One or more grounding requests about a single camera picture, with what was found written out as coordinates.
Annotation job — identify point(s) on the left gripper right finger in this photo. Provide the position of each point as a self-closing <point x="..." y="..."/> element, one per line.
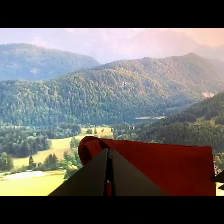
<point x="131" y="181"/>

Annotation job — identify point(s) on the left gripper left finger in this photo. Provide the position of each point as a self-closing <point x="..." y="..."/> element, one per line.
<point x="90" y="180"/>

